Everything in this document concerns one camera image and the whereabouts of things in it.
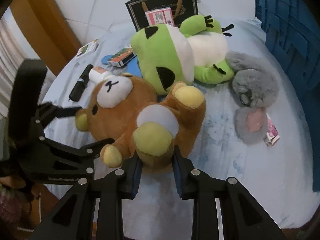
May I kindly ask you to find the black folding umbrella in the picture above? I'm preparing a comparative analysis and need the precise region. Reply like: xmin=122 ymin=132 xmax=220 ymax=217
xmin=69 ymin=64 xmax=93 ymax=102

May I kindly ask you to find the brown teddy bear plush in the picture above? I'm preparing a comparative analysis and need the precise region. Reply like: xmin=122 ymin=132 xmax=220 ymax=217
xmin=75 ymin=74 xmax=206 ymax=172

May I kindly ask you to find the person left hand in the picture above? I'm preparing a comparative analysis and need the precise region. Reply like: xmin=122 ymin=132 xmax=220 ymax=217
xmin=1 ymin=176 xmax=59 ymax=239

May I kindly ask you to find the white small bottle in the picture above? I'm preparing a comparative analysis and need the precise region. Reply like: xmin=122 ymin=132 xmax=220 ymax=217
xmin=89 ymin=67 xmax=114 ymax=84

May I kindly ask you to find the green white card pack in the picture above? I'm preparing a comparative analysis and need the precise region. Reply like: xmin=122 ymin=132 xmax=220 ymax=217
xmin=74 ymin=39 xmax=99 ymax=59

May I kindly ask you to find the pink small packet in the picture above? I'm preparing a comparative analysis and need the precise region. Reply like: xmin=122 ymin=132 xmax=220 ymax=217
xmin=264 ymin=114 xmax=280 ymax=146

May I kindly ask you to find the orange green small box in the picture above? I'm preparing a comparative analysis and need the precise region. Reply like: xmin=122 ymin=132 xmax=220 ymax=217
xmin=107 ymin=46 xmax=136 ymax=68

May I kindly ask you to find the blue shoe insole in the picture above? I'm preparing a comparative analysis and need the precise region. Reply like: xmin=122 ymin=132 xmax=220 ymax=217
xmin=101 ymin=55 xmax=142 ymax=77

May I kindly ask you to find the grey fluffy plush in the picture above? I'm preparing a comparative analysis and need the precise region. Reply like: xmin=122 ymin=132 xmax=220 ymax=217
xmin=226 ymin=51 xmax=279 ymax=145

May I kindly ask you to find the green frog plush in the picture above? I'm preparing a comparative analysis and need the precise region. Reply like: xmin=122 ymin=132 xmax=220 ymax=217
xmin=131 ymin=15 xmax=234 ymax=95

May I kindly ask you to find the pink white carton box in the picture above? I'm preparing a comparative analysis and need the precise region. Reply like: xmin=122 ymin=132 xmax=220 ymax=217
xmin=145 ymin=7 xmax=175 ymax=27

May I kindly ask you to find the black gift bag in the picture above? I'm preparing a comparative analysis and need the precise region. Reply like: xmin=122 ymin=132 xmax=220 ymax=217
xmin=126 ymin=0 xmax=199 ymax=30

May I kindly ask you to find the blue plastic storage bin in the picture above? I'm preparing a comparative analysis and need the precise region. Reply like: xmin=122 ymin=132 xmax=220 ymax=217
xmin=255 ymin=0 xmax=319 ymax=192

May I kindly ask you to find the wooden door frame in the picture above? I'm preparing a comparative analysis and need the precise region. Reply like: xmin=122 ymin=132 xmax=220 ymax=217
xmin=10 ymin=0 xmax=81 ymax=76

